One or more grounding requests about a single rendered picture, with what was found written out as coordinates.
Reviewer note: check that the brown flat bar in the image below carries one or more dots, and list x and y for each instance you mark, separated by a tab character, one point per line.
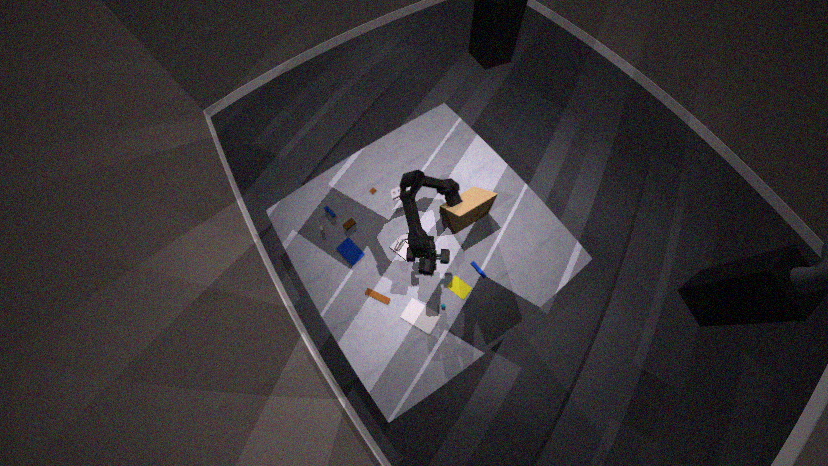
377	296

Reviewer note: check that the blue flat plate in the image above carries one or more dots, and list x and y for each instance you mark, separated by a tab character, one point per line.
350	251

